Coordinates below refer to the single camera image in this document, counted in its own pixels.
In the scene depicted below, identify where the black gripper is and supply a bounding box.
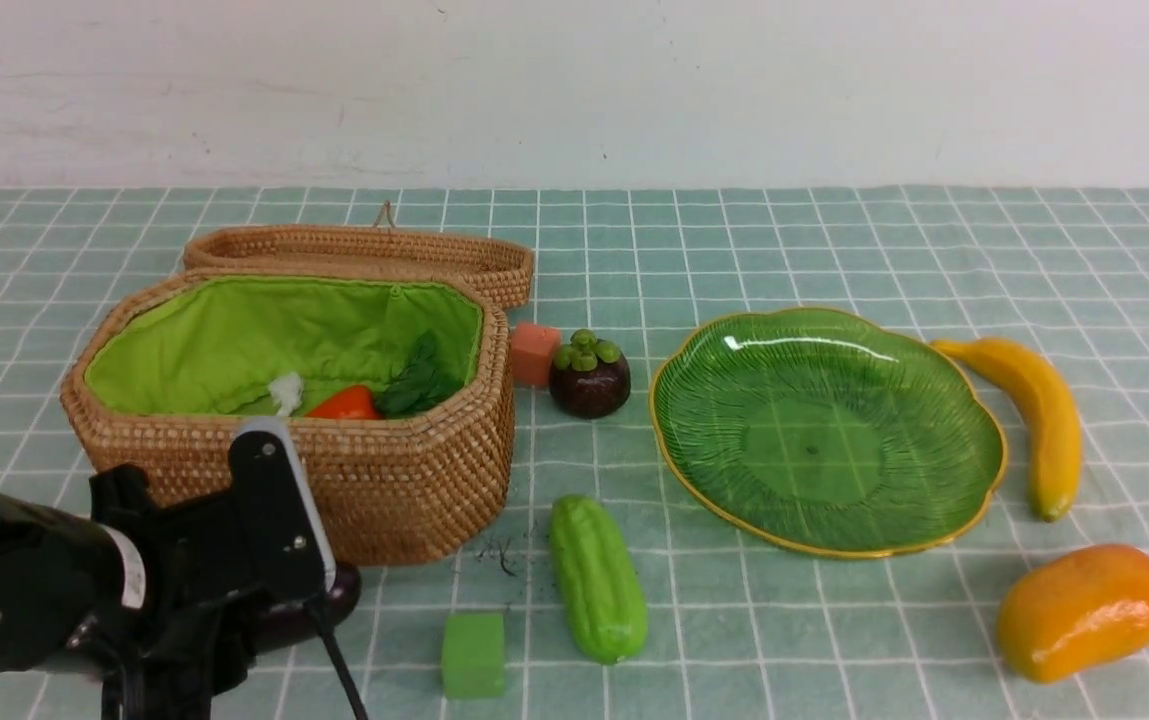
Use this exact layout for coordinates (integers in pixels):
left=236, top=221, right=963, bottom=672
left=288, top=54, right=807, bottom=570
left=44, top=465, right=273, bottom=719

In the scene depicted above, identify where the purple toy eggplant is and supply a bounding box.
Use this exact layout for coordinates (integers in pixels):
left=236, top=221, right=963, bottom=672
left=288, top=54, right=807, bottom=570
left=252, top=562, right=363, bottom=656

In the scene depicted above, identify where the orange toy carrot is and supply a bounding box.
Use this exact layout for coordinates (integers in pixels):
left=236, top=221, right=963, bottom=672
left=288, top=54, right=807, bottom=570
left=304, top=330, right=465, bottom=421

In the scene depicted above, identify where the dark purple toy mangosteen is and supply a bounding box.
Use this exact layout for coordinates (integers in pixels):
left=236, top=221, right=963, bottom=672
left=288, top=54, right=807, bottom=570
left=548, top=328, right=632, bottom=420

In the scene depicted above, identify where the yellow toy banana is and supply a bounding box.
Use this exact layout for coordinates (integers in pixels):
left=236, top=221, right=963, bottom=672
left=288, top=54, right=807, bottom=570
left=931, top=336, right=1084, bottom=522

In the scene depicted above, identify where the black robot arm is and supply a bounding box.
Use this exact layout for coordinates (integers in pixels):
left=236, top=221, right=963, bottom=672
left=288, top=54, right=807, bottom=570
left=0, top=464, right=259, bottom=719

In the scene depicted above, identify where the woven wicker basket green lining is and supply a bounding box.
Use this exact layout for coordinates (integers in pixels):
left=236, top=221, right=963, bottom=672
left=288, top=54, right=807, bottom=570
left=60, top=268, right=517, bottom=570

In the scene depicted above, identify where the green foam cube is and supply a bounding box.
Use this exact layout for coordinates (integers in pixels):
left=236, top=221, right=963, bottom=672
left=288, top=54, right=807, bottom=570
left=440, top=612, right=506, bottom=700

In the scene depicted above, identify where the orange foam cube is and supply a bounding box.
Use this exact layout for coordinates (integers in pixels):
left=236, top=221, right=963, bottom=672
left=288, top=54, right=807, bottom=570
left=510, top=322, right=562, bottom=388

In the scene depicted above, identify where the green toy bitter gourd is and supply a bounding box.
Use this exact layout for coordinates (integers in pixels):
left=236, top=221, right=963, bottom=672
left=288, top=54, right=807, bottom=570
left=548, top=495, right=650, bottom=666

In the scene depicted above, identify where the woven wicker basket lid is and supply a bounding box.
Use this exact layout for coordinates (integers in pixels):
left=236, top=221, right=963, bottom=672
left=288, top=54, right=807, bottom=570
left=182, top=202, right=535, bottom=309

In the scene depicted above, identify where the green glass leaf plate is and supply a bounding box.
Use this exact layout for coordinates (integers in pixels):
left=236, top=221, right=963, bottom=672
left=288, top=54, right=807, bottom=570
left=650, top=307, right=1009, bottom=559

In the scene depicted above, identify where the green checkered tablecloth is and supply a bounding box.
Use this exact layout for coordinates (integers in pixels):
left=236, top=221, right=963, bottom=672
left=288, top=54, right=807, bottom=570
left=0, top=186, right=1149, bottom=719

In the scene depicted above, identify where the orange toy mango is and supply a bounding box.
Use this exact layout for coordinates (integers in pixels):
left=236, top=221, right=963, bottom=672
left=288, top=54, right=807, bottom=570
left=996, top=544, right=1149, bottom=684

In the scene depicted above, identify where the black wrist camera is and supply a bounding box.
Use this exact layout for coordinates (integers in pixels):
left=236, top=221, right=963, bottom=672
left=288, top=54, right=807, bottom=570
left=228, top=416, right=336, bottom=602

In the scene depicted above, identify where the black camera cable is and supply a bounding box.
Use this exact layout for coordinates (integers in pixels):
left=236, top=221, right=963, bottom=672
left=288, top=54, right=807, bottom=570
left=306, top=596, right=371, bottom=720

